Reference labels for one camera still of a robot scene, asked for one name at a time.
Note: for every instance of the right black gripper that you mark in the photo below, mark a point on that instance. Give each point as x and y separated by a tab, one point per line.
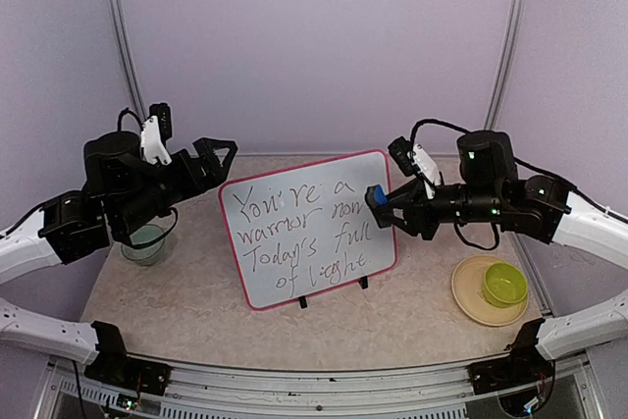
417	208

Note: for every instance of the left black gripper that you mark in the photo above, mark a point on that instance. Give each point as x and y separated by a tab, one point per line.
214	175

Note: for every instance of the blue whiteboard eraser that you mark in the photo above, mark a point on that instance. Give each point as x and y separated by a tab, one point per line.
375	196

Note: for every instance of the pink framed whiteboard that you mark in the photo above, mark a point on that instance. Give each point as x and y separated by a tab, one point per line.
307	229

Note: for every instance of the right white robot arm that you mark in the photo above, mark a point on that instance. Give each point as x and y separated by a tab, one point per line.
545	207

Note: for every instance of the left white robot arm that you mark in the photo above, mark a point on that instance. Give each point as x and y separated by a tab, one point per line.
122	193

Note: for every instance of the beige round plate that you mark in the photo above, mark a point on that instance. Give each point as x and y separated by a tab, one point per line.
466	285

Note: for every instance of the lime green bowl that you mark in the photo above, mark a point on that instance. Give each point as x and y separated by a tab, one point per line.
504	285

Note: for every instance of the left black board stand foot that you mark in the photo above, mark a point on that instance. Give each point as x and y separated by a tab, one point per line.
302	300

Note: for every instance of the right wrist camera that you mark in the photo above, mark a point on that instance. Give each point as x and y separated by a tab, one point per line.
413	160

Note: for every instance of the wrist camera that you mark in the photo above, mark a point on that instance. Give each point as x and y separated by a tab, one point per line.
413	160
155	132

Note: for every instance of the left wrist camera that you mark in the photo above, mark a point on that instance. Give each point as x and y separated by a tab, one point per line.
155	132

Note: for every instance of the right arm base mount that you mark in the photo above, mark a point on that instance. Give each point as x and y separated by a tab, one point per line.
522	365

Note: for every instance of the left aluminium frame post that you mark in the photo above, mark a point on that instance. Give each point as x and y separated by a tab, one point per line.
124	50

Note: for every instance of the aluminium frame post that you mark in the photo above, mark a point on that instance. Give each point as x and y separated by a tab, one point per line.
508	48
124	50

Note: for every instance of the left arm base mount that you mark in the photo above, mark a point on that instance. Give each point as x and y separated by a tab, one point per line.
114	367

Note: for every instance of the right aluminium frame post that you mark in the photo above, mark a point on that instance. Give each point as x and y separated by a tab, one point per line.
508	48

